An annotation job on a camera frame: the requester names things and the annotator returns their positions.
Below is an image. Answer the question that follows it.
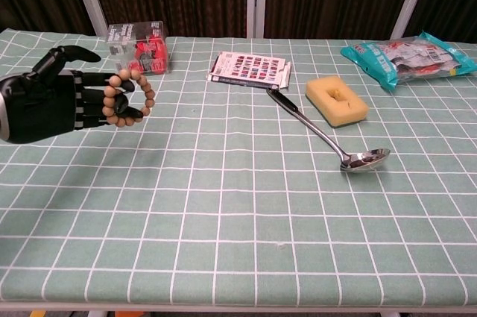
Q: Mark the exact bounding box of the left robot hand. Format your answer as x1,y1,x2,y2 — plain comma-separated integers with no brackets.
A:
0,45,145,145

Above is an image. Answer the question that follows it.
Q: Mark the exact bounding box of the wooden bead bracelet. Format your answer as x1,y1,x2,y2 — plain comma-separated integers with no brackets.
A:
101,69,154,128

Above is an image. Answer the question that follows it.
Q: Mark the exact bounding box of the clear box with red toy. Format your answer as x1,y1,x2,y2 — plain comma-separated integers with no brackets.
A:
106,20,171,79

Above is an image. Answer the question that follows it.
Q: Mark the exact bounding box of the flat printed card box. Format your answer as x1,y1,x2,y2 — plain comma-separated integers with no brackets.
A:
206,51,292,90

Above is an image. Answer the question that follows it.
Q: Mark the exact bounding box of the green checkered tablecloth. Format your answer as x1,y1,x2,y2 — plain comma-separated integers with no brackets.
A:
0,28,477,306

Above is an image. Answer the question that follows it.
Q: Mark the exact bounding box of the yellow sponge with hole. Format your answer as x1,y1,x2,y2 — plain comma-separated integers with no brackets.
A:
305,75,370,128

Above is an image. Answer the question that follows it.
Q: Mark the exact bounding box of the teal snack bag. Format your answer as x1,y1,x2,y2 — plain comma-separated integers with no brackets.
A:
340,30,477,92

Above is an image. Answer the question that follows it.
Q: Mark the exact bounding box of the white table frame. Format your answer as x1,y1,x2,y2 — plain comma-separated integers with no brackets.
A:
0,302,477,314

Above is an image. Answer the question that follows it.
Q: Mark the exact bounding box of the steel ladle with black handle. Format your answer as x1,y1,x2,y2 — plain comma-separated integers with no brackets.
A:
265,87,391,175

